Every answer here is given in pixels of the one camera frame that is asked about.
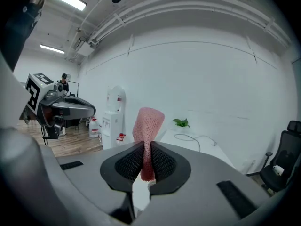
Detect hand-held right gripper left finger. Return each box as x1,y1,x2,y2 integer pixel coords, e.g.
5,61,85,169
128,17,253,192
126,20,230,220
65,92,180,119
55,140,145,225

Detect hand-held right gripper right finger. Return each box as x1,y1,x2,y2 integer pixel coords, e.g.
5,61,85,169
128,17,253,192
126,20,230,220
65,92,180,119
137,140,270,226

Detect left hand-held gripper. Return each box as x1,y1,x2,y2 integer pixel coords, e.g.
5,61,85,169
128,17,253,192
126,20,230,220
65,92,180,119
24,73,97,140

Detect pink cloth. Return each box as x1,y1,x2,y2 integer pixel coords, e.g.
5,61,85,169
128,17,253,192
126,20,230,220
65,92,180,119
132,107,166,182

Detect clear water bottle on dispenser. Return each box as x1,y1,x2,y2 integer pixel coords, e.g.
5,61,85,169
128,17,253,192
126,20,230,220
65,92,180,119
107,85,127,114

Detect white water dispenser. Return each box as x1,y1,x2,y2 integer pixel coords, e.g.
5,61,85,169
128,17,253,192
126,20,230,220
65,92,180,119
101,111,125,150

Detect green potted plant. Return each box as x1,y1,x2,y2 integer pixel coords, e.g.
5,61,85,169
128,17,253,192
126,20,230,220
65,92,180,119
172,118,190,129

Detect small white bottle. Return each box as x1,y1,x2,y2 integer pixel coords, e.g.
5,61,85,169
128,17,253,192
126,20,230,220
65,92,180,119
272,165,285,176

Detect black mesh office chair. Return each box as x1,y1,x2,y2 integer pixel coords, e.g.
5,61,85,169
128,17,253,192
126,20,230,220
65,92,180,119
246,120,301,194

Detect white ceiling pipes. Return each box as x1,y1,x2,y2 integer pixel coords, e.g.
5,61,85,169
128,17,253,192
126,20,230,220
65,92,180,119
88,0,292,49

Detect clear water jug red handle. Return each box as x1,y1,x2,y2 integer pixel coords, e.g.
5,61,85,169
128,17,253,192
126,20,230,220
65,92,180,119
89,116,101,138
116,133,127,147

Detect grey power cord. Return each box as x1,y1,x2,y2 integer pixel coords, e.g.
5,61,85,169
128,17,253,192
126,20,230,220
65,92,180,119
174,133,218,153

